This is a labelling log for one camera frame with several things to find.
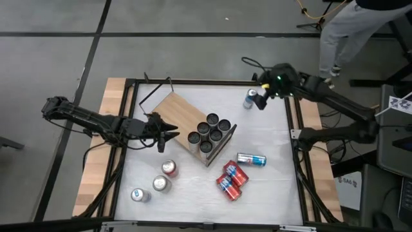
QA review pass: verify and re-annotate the blue silver Red Bull can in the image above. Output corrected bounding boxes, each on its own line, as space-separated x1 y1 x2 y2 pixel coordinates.
237 152 268 167
243 88 258 110
130 188 152 203

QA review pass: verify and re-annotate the silver can with red print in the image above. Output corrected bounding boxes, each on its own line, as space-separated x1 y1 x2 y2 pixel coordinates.
152 175 173 193

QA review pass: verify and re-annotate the long silver frame bracket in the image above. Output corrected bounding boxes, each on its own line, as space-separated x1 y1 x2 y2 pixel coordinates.
278 224 318 232
101 220 139 228

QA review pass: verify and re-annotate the wooden table side panel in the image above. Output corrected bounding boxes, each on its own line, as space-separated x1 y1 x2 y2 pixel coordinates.
295 82 344 223
72 77 136 217

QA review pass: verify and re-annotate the black tripod stand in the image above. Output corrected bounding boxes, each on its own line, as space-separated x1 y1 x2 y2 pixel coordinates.
295 17 324 33

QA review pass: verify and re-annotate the yellow cable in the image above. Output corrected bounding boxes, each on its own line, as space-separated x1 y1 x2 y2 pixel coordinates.
295 0 348 20

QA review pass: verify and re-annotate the Celsius Tropical Vibe can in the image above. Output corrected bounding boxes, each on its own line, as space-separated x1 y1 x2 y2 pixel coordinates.
187 131 202 152

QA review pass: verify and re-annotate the grey cabinet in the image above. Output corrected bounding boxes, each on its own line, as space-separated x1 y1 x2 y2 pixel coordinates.
376 83 412 178

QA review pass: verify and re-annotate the dark keyboard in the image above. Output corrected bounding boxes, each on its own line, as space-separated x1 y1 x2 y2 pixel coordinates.
397 175 412 223

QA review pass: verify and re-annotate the printed white paper sign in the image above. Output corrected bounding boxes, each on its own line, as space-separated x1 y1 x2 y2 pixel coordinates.
388 95 412 115

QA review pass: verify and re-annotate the black stand leg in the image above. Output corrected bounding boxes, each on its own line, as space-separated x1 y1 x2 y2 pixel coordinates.
0 135 25 151

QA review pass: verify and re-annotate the black cable bundle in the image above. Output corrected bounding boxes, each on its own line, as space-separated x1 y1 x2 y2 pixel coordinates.
317 138 358 165

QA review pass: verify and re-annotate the black desk frame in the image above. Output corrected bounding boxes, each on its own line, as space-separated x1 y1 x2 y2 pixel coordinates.
349 12 412 88

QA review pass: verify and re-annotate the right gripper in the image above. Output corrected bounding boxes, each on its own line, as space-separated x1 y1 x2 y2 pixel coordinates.
253 63 303 111

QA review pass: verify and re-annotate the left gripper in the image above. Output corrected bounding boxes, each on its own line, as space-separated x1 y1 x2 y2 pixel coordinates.
121 111 181 154

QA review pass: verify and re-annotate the wooden shelf with black frame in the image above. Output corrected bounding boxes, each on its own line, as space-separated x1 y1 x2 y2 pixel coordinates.
138 76 238 168

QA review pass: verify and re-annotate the person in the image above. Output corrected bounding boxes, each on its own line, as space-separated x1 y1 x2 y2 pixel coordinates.
318 0 412 90

